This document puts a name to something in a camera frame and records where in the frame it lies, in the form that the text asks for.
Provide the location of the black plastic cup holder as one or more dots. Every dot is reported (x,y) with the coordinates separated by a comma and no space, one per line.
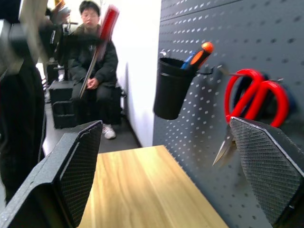
(171,92)

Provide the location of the dark grey pegboard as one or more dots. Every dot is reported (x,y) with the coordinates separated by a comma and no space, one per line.
(237,35)

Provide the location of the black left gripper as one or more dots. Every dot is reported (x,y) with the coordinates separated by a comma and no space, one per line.
(54,35)

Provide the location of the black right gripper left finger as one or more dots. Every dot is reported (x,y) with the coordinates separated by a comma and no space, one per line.
(71,166)

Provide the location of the silver metal pegboard hook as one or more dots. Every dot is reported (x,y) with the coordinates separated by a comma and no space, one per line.
(165,53)
(229,72)

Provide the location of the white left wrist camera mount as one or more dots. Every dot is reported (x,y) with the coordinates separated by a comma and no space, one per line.
(33,23)

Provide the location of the large black blurred object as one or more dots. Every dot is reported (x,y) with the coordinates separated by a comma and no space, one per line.
(21,123)

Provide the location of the black equipment case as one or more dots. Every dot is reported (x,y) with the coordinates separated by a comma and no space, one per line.
(61,91)
(65,115)

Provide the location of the seated person in dark jacket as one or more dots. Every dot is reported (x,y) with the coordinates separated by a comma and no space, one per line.
(107,61)

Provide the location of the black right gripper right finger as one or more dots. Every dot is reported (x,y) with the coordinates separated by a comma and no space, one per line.
(268,166)

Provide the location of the black pegboard hook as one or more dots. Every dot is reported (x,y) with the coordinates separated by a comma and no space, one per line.
(207,70)

